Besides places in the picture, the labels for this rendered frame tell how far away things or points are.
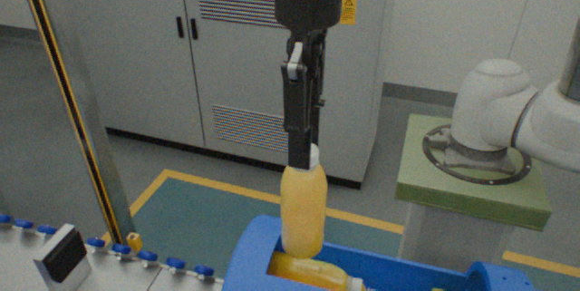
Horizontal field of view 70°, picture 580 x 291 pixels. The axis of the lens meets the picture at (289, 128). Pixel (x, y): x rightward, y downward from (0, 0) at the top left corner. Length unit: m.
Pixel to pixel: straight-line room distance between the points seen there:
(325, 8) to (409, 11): 2.94
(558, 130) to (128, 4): 2.24
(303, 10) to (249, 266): 0.43
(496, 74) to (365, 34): 1.08
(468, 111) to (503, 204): 0.24
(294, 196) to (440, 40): 2.94
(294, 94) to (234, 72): 1.99
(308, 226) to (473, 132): 0.66
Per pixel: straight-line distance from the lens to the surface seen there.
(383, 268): 0.91
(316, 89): 0.54
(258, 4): 2.22
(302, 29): 0.45
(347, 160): 2.50
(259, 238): 0.73
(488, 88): 1.13
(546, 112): 1.08
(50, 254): 1.05
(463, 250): 1.37
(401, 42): 3.46
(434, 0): 3.35
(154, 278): 1.11
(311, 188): 0.58
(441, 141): 1.26
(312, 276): 0.82
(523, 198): 1.19
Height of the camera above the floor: 1.79
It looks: 34 degrees down
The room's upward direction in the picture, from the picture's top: straight up
